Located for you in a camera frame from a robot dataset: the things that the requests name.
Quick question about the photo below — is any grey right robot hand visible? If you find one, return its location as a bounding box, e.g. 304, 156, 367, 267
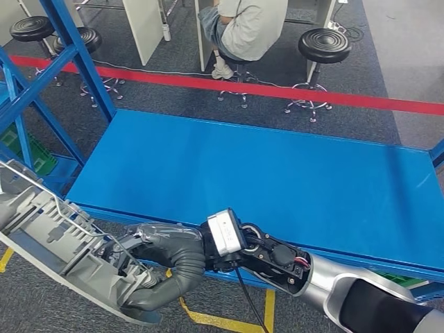
103, 223, 204, 318

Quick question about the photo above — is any silver plastic wheel cover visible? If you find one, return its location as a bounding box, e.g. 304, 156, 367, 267
0, 158, 162, 327

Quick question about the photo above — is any blue metal shelf cart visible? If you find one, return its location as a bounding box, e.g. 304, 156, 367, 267
66, 108, 444, 300

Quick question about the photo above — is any green plastic crate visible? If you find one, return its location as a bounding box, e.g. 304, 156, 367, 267
0, 123, 58, 178
376, 271, 426, 288

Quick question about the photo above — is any black round swivel stool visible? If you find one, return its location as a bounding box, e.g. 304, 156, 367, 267
285, 27, 352, 123
217, 48, 259, 109
52, 26, 125, 108
9, 15, 63, 87

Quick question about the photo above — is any white desk panel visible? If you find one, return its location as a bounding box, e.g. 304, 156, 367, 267
122, 0, 164, 66
194, 0, 217, 72
307, 0, 338, 84

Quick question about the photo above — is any seated person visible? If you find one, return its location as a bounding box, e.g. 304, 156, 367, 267
197, 0, 288, 80

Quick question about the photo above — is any white power strip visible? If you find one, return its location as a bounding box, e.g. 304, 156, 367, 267
327, 19, 347, 34

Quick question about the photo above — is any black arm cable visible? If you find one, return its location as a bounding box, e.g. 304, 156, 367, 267
235, 266, 270, 333

